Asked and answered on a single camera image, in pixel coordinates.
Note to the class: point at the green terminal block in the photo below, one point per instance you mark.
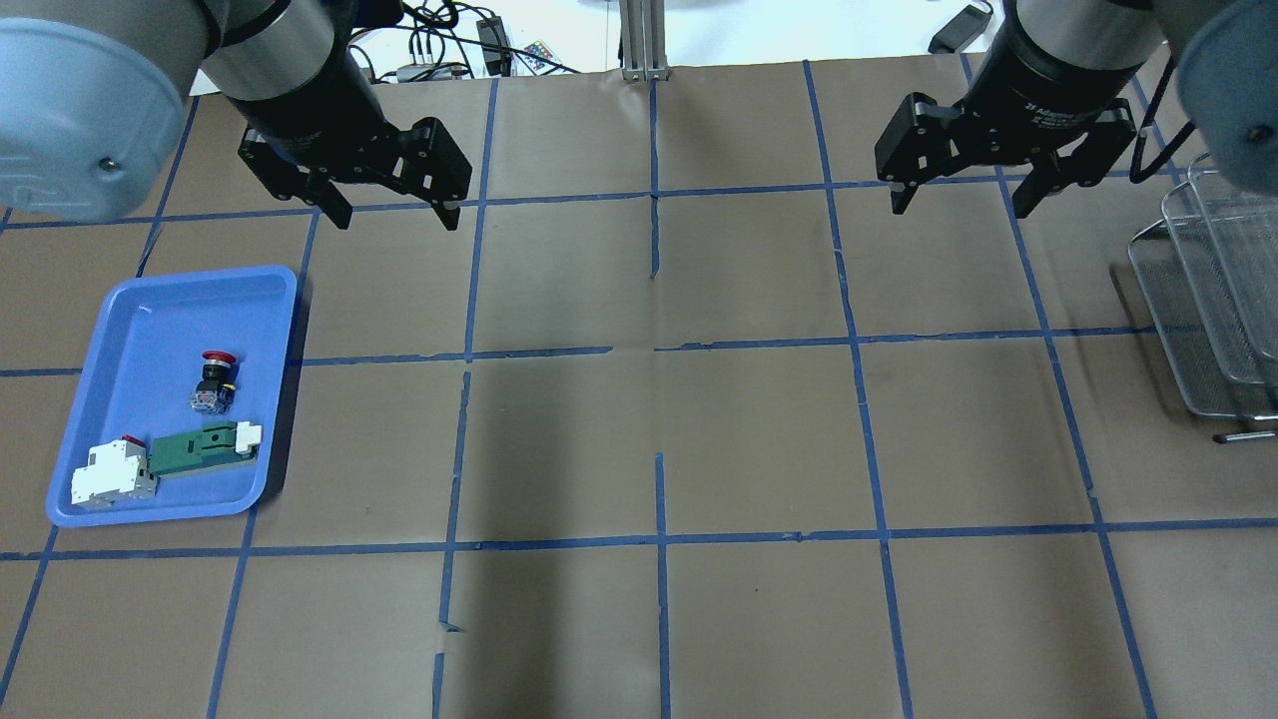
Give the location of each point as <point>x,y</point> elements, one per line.
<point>217,445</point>

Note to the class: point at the silver wire mesh shelf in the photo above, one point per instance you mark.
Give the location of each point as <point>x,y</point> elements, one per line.
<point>1206,271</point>

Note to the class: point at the colourful remote control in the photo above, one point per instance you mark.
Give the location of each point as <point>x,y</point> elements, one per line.
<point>537,58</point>

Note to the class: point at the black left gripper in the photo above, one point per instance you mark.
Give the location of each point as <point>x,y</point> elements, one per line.
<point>312,112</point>

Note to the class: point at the red emergency stop button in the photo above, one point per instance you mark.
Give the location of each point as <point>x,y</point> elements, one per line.
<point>215,391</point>

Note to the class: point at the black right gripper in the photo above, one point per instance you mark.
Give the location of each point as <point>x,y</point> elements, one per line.
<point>1038,88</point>

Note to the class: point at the white circuit breaker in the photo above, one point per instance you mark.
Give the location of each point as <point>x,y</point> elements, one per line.
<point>113,472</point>

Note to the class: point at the aluminium frame post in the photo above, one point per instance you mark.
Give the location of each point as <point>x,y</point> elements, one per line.
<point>643,41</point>

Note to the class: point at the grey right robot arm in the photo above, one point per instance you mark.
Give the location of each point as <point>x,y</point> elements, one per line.
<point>1223,59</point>

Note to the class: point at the black power adapter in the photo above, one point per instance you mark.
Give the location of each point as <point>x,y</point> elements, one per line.
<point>962,29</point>

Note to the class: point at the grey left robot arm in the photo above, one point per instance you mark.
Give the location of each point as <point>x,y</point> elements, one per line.
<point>94,94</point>

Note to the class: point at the blue plastic tray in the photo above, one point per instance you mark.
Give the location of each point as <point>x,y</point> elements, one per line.
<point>144,361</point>

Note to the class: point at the grey power strip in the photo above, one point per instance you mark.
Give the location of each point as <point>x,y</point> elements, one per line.
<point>431,72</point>

